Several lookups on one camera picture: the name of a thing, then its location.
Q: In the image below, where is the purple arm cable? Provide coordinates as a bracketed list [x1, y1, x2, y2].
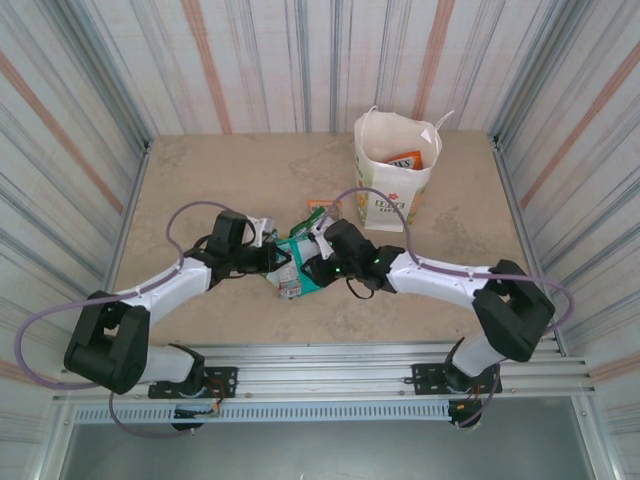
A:
[13, 199, 274, 439]
[324, 187, 576, 429]

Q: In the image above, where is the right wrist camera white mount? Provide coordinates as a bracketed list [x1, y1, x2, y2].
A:
[312, 224, 335, 261]

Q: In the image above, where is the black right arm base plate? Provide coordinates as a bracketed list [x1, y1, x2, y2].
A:
[410, 362, 503, 396]

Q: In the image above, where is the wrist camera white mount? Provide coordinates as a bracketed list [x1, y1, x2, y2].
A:
[312, 224, 335, 261]
[246, 215, 275, 249]

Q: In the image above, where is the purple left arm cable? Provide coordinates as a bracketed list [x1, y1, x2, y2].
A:
[13, 199, 274, 439]

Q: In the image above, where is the slotted grey cable duct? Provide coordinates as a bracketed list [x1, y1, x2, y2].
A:
[74, 402, 451, 425]

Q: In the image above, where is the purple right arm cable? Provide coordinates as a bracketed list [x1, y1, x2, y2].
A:
[324, 187, 576, 429]

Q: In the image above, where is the white paper bag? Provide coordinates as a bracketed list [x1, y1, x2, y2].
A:
[353, 105, 456, 234]

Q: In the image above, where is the small orange snack packet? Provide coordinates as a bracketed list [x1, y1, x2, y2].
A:
[307, 198, 344, 219]

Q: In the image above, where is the aluminium mounting rail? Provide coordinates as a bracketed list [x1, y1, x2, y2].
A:
[52, 342, 596, 401]

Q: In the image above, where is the grey metal panel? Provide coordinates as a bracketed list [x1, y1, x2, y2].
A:
[59, 422, 596, 480]

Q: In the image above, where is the teal snack bag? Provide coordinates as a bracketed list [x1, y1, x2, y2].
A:
[262, 237, 324, 301]

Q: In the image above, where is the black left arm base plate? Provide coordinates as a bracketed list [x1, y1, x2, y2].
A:
[148, 366, 239, 400]

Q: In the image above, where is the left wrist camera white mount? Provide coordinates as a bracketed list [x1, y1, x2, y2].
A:
[246, 215, 275, 249]

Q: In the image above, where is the Fox's candy bag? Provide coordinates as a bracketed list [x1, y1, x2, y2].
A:
[384, 151, 424, 170]

